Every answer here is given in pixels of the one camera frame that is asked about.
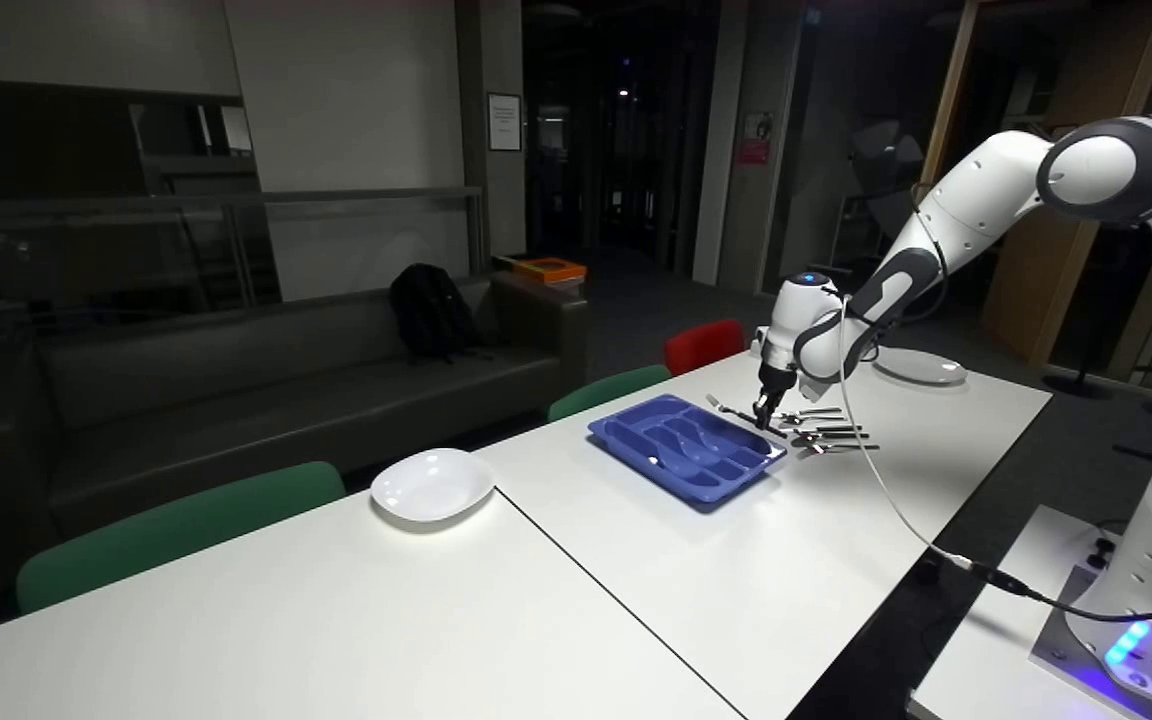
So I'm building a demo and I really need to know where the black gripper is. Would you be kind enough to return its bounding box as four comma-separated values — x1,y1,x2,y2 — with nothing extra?
752,357,795,417

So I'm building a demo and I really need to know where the blue cutlery tray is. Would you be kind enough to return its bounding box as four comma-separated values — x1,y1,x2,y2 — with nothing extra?
590,395,785,511

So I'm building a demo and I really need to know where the black backpack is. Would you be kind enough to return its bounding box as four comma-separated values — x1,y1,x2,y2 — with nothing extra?
389,263,478,362

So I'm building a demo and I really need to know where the black-handled spoon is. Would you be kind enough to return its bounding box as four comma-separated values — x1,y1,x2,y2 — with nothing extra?
785,417,869,442

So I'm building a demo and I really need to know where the orange-lidded bin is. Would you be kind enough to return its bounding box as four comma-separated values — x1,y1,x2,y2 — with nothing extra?
511,257,590,290

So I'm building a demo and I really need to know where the green chair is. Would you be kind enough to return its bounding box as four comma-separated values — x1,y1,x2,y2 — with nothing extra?
544,366,670,421
17,462,344,611

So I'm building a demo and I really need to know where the red chair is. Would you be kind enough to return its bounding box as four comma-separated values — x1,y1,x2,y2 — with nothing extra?
664,320,746,375

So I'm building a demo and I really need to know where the wall poster frame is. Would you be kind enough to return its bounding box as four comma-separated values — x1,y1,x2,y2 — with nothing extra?
489,95,524,154

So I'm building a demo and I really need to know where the white plate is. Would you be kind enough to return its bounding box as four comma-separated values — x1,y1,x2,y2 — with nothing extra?
368,449,497,527

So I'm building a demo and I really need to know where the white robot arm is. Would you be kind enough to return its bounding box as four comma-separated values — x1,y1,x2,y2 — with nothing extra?
752,116,1152,423

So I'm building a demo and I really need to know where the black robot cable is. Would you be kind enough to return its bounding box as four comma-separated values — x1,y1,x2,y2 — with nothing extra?
837,357,1152,626

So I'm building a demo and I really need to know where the grey sofa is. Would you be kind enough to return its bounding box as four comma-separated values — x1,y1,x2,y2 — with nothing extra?
0,278,590,536

